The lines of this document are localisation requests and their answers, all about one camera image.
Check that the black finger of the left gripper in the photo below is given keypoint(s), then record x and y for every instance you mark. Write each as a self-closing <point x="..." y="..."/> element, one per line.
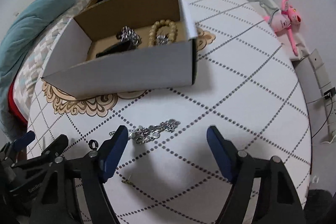
<point x="54" y="150"/>

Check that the small gold earring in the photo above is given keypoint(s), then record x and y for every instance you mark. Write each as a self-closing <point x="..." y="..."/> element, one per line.
<point x="127" y="181"/>

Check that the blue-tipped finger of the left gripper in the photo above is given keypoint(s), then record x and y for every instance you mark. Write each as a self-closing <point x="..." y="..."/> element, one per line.
<point x="23" y="141"/>

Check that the white diamond-pattern tablecloth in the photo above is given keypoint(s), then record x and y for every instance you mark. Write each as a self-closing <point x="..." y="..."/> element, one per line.
<point x="246" y="86"/>

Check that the patterned bed mattress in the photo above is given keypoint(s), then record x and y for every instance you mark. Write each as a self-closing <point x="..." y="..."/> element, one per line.
<point x="24" y="83"/>

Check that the pink panther plush toy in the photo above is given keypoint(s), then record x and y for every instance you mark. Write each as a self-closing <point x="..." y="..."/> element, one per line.
<point x="284" y="18"/>

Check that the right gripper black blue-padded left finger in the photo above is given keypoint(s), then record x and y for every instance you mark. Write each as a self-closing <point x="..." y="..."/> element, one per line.
<point x="95" y="169"/>

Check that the grey fluffy slipper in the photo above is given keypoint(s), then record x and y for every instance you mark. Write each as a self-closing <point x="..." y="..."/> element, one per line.
<point x="320" y="207"/>

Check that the silver charm in box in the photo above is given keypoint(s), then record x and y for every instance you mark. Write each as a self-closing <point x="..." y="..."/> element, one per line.
<point x="162" y="39"/>

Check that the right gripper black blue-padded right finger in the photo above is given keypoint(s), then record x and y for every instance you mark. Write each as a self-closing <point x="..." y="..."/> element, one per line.
<point x="277" y="202"/>

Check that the black wristband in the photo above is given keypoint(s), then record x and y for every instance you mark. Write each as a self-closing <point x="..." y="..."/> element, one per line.
<point x="119" y="47"/>

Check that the white power strip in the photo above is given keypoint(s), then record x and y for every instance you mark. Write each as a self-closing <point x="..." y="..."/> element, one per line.
<point x="327" y="97"/>

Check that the white cardboard box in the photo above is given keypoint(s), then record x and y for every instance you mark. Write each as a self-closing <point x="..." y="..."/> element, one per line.
<point x="73" y="68"/>

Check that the teal duvet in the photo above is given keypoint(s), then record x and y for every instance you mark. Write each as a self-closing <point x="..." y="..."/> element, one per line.
<point x="17" y="43"/>

